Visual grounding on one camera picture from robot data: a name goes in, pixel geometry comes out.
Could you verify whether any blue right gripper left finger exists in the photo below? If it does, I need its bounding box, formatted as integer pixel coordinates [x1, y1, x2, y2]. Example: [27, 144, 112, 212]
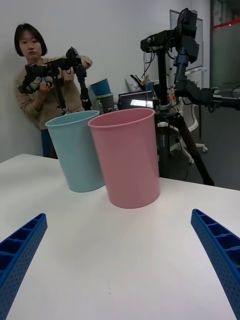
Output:
[0, 212, 48, 320]

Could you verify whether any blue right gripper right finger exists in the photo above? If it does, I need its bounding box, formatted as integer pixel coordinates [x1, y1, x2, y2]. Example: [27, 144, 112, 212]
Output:
[190, 208, 240, 320]

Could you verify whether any black hand-held control arm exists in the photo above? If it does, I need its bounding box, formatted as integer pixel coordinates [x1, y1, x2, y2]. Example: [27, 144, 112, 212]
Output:
[17, 46, 88, 95]

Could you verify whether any person's right hand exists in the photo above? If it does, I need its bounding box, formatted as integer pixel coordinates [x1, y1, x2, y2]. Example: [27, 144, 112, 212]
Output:
[37, 81, 54, 95]

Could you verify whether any pale blue plastic bin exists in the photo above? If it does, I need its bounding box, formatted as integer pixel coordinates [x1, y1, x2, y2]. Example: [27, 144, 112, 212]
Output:
[44, 110, 106, 193]

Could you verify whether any pink plastic bin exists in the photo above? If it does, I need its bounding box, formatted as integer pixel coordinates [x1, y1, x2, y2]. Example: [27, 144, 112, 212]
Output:
[87, 107, 161, 209]

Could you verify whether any small plastic bottle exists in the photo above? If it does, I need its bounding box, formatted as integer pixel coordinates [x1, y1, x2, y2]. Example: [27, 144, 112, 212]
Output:
[167, 85, 176, 105]

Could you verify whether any black laptop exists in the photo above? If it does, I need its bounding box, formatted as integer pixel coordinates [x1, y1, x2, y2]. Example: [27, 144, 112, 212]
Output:
[117, 90, 154, 111]

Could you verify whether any dark blue plastic bin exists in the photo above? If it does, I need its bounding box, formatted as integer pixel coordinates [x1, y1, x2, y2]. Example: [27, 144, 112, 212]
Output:
[89, 78, 112, 97]

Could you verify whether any person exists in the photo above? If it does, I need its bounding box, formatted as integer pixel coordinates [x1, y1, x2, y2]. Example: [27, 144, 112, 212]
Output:
[13, 23, 93, 159]

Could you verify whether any black camera tripod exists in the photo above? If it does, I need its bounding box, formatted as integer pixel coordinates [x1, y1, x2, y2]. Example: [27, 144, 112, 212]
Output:
[152, 48, 215, 186]

